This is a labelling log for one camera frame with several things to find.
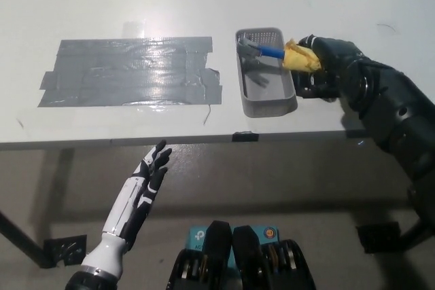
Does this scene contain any blue hammer with yellow cloth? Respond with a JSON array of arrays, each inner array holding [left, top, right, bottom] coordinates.
[[237, 31, 323, 74]]

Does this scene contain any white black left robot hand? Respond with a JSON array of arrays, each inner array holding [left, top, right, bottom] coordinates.
[[101, 139, 173, 250]]

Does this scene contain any grey duct tape patch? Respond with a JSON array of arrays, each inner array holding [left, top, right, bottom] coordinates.
[[37, 35, 222, 108]]

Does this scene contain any grey plastic basket container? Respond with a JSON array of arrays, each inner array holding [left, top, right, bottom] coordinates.
[[234, 26, 298, 118]]

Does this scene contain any black tape patch on desk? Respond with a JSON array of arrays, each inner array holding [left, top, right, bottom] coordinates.
[[292, 71, 336, 100]]

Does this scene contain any black table leg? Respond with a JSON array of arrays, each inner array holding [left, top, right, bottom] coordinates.
[[0, 210, 52, 269]]

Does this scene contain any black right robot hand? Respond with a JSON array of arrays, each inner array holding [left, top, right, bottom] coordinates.
[[296, 34, 363, 103]]

